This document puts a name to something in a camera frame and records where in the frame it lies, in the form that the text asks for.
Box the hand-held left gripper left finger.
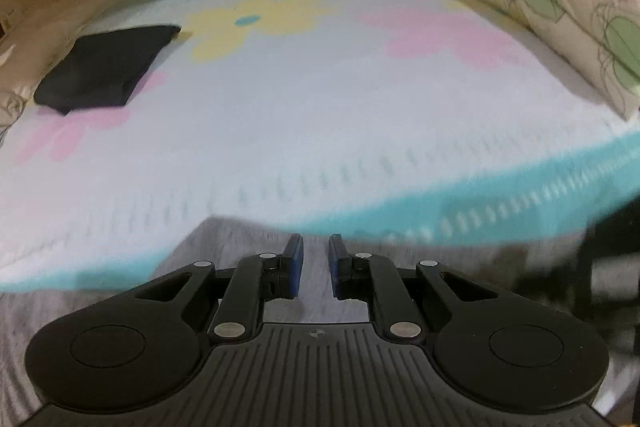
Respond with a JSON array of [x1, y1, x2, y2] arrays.
[[135, 233, 304, 344]]

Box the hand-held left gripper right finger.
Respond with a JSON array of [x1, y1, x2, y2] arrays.
[[328, 233, 496, 345]]

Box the folded black garment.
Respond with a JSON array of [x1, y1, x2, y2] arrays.
[[34, 24, 182, 116]]

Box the plain beige pillow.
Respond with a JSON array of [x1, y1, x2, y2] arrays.
[[0, 0, 126, 148]]

